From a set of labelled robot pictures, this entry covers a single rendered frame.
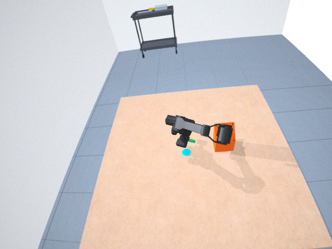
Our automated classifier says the cyan circle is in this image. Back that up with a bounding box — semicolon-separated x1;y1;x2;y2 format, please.
182;149;191;156

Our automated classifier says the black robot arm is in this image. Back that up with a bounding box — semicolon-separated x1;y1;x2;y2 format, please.
165;115;233;145

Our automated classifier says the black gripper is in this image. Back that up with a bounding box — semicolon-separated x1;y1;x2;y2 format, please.
176;130;192;148

